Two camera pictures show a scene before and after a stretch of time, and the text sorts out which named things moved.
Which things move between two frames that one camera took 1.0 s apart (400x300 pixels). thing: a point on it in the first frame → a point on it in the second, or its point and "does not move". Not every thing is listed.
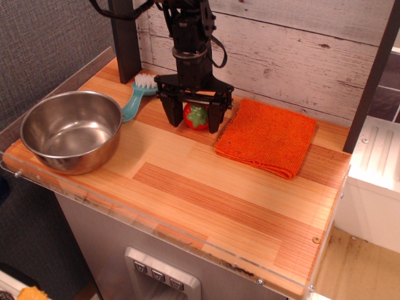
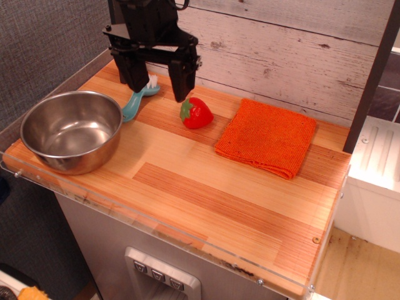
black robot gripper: (195, 81) → (150, 29)
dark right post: (375, 77) does not move
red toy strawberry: (196, 115) does not move
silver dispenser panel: (154, 279) does not move
